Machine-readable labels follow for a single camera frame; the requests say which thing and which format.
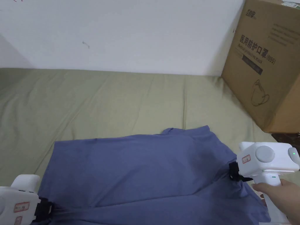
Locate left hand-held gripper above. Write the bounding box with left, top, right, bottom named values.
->
left=0, top=174, right=55, bottom=225

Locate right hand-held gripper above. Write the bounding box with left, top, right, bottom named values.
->
left=228, top=142, right=300, bottom=224

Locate blue shirt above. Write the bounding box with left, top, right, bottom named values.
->
left=38, top=125, right=272, bottom=225

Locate person's right hand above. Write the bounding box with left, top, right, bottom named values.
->
left=251, top=179, right=300, bottom=225

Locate brown cardboard carton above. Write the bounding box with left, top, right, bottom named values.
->
left=221, top=0, right=300, bottom=134

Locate bed with pale green sheet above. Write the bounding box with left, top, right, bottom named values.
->
left=0, top=68, right=300, bottom=225

